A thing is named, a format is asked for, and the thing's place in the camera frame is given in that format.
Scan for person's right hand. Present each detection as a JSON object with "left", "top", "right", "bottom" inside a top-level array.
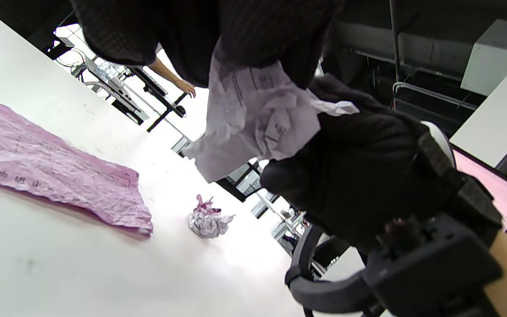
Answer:
[{"left": 260, "top": 74, "right": 440, "bottom": 248}]

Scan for person's left hand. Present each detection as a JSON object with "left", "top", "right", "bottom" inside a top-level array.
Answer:
[{"left": 71, "top": 0, "right": 346, "bottom": 89}]

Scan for white paper invoice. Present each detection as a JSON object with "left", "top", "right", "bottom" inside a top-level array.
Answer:
[
  {"left": 182, "top": 37, "right": 360, "bottom": 184},
  {"left": 188, "top": 211, "right": 236, "bottom": 240}
]

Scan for black standing desk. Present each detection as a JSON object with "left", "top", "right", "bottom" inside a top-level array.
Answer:
[{"left": 125, "top": 65, "right": 189, "bottom": 133}]

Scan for black monitor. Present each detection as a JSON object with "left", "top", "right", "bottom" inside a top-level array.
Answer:
[{"left": 451, "top": 144, "right": 507, "bottom": 254}]

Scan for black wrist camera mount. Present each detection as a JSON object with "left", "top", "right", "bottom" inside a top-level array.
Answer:
[{"left": 361, "top": 213, "right": 503, "bottom": 317}]

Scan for brown side table white frame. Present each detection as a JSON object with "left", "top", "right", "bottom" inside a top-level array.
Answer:
[{"left": 72, "top": 44, "right": 149, "bottom": 126}]

